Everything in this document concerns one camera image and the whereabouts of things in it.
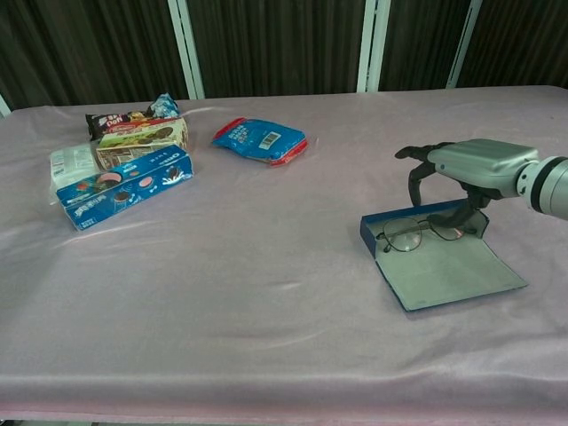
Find eyeglasses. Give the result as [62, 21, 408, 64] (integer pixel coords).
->
[375, 213, 476, 255]

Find dark brown snack packet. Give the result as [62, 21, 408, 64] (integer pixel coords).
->
[84, 110, 156, 141]

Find light blue snack packet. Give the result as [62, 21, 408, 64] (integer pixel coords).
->
[146, 92, 179, 120]

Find blue red cookie bag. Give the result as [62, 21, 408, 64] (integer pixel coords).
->
[210, 116, 310, 168]

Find white tissue packet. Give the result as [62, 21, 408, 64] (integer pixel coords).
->
[48, 142, 106, 205]

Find blue Oreo cookie box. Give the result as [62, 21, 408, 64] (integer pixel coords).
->
[56, 144, 195, 233]

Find blue glasses case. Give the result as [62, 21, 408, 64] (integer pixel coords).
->
[359, 198, 530, 314]

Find green cream cookie box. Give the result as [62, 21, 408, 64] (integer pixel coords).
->
[95, 116, 190, 172]

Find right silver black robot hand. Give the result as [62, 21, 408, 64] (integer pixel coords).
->
[394, 138, 540, 227]

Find pink tablecloth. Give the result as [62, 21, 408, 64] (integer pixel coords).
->
[0, 84, 568, 421]

